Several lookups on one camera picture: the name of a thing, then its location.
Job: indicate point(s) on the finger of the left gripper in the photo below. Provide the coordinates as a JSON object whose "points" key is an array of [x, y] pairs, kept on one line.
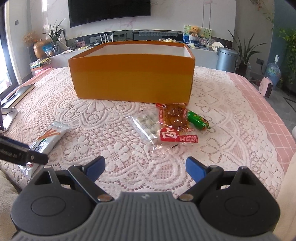
{"points": [[36, 157]]}

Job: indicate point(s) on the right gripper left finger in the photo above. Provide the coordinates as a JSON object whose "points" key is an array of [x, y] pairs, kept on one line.
{"points": [[84, 177]]}

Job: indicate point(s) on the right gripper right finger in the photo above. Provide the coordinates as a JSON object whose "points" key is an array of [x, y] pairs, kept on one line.
{"points": [[206, 178]]}

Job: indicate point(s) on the white spicy strip snack pack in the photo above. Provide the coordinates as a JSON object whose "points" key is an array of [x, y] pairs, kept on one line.
{"points": [[44, 144]]}

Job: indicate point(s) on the green sausage stick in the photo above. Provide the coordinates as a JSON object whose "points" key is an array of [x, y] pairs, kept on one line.
{"points": [[199, 122]]}

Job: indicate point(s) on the red braised meat packet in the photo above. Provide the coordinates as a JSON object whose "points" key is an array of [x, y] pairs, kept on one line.
{"points": [[175, 126]]}

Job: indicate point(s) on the clear bag of white balls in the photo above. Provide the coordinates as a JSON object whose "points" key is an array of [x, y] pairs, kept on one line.
{"points": [[146, 123]]}

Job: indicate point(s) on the black notebook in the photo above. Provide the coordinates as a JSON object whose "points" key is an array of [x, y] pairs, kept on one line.
{"points": [[14, 98]]}

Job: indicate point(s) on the pink lace tablecloth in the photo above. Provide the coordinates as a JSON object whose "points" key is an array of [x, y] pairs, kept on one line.
{"points": [[244, 131]]}

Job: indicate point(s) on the pink storage box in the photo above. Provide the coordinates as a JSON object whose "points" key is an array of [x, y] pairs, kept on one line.
{"points": [[37, 69]]}

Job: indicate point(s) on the pink small heater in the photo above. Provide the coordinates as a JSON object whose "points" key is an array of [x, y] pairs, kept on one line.
{"points": [[265, 87]]}

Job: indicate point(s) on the orange cardboard box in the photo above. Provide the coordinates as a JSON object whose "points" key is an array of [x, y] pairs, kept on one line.
{"points": [[149, 78]]}

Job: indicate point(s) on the grey metal trash bin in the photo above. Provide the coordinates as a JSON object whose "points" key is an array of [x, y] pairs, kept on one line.
{"points": [[227, 60]]}

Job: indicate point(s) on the white TV console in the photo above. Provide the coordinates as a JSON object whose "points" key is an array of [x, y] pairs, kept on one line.
{"points": [[203, 58]]}

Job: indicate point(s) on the left potted plant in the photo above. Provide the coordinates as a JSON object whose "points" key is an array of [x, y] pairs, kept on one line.
{"points": [[54, 33]]}

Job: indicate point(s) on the blue water jug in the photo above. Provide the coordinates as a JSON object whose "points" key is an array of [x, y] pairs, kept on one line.
{"points": [[273, 71]]}

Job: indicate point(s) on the potted green plant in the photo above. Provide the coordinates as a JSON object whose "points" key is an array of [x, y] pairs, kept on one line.
{"points": [[245, 50]]}

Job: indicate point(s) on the white wifi router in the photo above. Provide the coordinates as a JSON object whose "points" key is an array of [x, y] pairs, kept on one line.
{"points": [[106, 38]]}

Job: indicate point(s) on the teddy bear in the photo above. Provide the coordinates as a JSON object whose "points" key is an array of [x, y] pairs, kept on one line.
{"points": [[194, 31]]}

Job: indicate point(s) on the black wall television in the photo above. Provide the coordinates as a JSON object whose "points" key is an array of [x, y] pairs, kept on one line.
{"points": [[88, 11]]}

